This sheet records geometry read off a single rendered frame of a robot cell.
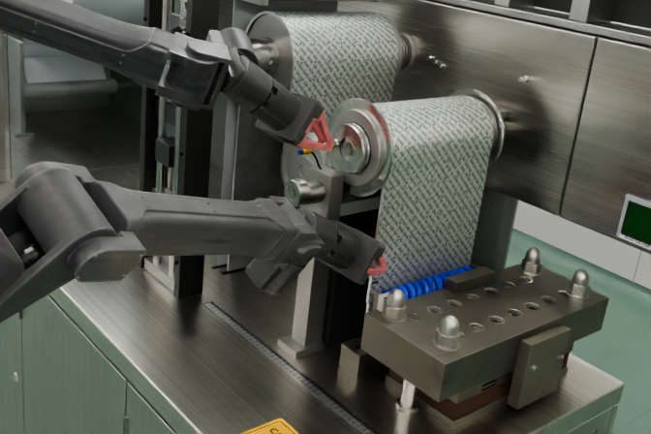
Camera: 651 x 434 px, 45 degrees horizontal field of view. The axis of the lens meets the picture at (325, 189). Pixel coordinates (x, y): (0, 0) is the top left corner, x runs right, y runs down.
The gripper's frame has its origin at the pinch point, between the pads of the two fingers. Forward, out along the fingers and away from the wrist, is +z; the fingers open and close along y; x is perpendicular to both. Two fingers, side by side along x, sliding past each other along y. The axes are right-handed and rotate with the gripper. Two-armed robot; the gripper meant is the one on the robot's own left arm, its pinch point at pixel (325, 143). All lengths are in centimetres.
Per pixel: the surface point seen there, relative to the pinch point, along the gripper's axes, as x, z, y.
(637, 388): 6, 228, -46
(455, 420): -25.4, 26.8, 24.3
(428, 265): -7.0, 26.5, 6.2
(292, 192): -8.6, 0.5, -1.6
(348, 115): 5.4, 0.8, 0.4
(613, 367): 9, 231, -60
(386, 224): -5.6, 11.9, 7.4
